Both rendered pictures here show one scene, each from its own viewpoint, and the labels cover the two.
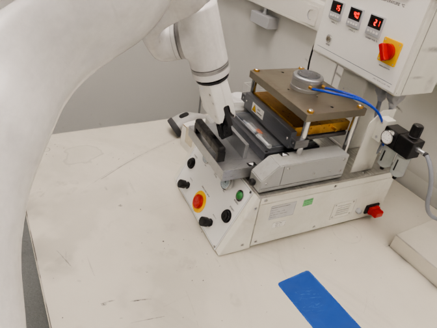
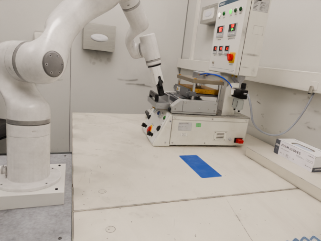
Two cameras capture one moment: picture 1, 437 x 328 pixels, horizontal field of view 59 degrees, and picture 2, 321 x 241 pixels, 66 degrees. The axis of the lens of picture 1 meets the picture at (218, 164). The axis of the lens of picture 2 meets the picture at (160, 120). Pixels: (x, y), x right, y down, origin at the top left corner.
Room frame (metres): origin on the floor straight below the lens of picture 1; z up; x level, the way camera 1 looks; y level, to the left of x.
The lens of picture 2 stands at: (-0.51, -0.34, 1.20)
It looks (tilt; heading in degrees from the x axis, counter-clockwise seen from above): 14 degrees down; 13
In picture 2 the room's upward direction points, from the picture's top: 6 degrees clockwise
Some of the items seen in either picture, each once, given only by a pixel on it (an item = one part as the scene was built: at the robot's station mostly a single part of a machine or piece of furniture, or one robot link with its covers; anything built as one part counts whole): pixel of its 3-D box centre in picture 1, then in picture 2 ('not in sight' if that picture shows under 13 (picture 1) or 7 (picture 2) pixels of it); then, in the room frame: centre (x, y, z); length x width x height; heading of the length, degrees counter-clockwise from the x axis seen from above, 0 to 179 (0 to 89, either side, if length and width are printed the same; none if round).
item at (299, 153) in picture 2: not in sight; (302, 153); (0.73, -0.74, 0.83); 0.23 x 0.12 x 0.07; 32
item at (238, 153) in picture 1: (255, 139); (176, 100); (0.89, -0.09, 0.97); 0.30 x 0.22 x 0.08; 119
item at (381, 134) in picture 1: (396, 147); (237, 96); (0.82, -0.41, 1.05); 0.15 x 0.05 x 0.15; 29
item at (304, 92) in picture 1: (317, 99); (204, 83); (0.95, -0.23, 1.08); 0.31 x 0.24 x 0.13; 29
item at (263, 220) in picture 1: (283, 177); (192, 124); (0.93, -0.19, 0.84); 0.53 x 0.37 x 0.17; 119
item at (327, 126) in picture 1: (302, 105); (198, 85); (0.94, -0.19, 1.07); 0.22 x 0.17 x 0.10; 29
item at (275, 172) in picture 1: (298, 168); (192, 106); (0.79, -0.19, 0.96); 0.26 x 0.05 x 0.07; 119
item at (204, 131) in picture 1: (209, 138); (154, 95); (0.82, 0.03, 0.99); 0.15 x 0.02 x 0.04; 29
